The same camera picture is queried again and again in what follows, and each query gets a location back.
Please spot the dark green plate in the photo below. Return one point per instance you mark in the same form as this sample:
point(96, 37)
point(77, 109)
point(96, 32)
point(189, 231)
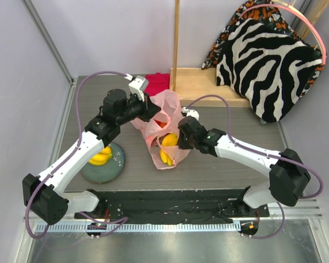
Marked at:
point(107, 172)

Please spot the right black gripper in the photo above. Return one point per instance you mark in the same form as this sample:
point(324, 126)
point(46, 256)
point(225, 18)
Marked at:
point(185, 134)

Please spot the orange tangerine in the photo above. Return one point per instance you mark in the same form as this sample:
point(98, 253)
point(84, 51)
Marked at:
point(160, 123)

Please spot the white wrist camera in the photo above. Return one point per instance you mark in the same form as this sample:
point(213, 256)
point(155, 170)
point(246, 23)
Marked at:
point(190, 112)
point(137, 85)

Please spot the yellow banana bunch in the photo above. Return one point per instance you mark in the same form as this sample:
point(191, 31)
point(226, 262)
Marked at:
point(168, 145)
point(102, 157)

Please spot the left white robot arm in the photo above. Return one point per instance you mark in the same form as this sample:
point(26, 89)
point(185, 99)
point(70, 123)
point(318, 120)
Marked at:
point(45, 194)

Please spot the red folded cloth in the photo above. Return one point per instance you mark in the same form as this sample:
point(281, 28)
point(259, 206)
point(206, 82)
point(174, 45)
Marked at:
point(157, 83)

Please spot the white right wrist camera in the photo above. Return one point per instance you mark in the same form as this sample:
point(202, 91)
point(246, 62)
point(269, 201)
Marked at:
point(190, 112)

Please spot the white slotted cable duct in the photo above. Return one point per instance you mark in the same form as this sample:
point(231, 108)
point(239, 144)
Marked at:
point(91, 227)

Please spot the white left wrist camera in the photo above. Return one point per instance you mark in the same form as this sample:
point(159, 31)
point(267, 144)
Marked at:
point(137, 85)

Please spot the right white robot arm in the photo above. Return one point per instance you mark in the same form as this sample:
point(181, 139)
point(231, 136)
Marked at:
point(287, 176)

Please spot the orange floral cloth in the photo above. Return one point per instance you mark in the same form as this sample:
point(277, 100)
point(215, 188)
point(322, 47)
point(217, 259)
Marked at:
point(269, 14)

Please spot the zebra pattern cloth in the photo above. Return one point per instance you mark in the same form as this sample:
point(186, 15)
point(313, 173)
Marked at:
point(271, 70)

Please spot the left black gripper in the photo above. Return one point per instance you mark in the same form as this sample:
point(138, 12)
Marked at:
point(149, 108)

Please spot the wooden stand with post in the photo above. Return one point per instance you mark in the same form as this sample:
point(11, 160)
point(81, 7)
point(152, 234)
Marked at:
point(192, 83)

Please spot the pink plastic bag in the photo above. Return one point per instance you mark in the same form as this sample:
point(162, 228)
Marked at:
point(171, 113)

